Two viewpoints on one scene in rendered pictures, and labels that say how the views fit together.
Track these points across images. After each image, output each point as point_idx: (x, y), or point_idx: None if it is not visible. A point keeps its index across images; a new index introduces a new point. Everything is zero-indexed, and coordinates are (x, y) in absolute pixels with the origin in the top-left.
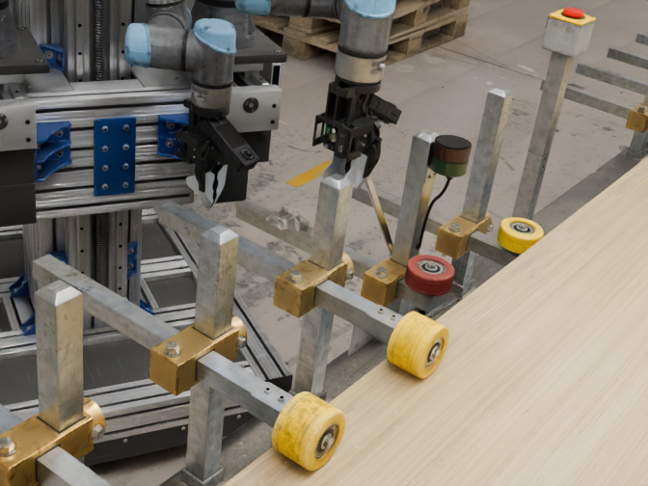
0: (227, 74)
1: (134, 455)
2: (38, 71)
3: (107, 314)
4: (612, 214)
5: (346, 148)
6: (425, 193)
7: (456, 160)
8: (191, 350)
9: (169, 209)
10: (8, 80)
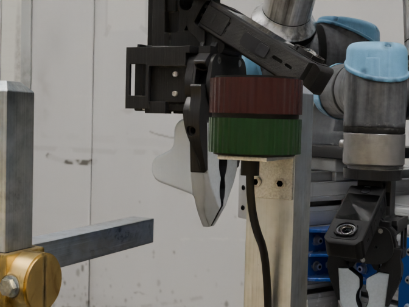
0: (364, 111)
1: None
2: (335, 156)
3: None
4: None
5: (140, 91)
6: (265, 232)
7: (212, 105)
8: None
9: (128, 218)
10: (323, 167)
